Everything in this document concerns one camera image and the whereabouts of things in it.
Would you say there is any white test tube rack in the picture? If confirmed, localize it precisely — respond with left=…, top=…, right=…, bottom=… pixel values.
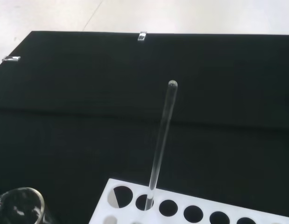
left=88, top=178, right=289, bottom=224

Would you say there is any black bench cloth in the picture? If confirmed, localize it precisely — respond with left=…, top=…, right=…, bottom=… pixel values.
left=0, top=31, right=289, bottom=224

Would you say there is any clear glass beaker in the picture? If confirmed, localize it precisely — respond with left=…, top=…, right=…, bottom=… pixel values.
left=0, top=186, right=55, bottom=224

